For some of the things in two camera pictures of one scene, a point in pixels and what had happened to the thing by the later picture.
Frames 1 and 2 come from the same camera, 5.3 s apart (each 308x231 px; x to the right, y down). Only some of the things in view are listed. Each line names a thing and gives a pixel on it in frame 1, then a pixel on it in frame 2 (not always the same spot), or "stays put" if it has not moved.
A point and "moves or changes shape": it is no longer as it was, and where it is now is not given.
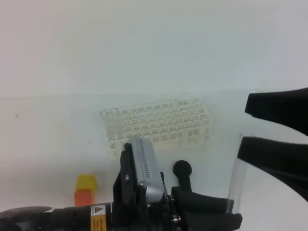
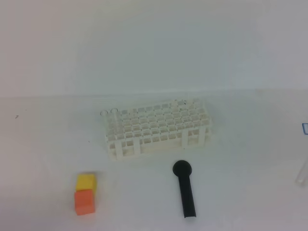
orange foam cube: [83, 197] stays put
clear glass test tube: [238, 178] moves or changes shape
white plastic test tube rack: [179, 123] stays put
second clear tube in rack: [114, 112] stays put
